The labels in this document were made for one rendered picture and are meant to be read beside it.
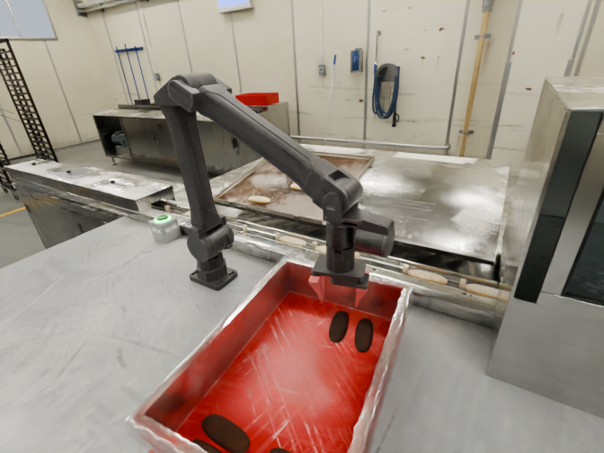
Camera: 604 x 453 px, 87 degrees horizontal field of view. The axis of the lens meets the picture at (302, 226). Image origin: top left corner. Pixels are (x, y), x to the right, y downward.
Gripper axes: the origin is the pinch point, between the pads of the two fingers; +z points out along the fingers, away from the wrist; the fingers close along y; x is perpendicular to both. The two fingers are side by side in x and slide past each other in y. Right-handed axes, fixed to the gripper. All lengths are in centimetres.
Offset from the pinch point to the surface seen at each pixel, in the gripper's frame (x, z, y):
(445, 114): -392, 20, -63
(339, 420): 21.3, 7.8, -3.9
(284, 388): 17.9, 8.0, 7.1
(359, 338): 3.3, 6.9, -5.0
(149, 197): -46, 1, 87
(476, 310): -7.9, 3.7, -29.3
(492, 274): -28.9, 7.5, -37.8
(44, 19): -497, -131, 644
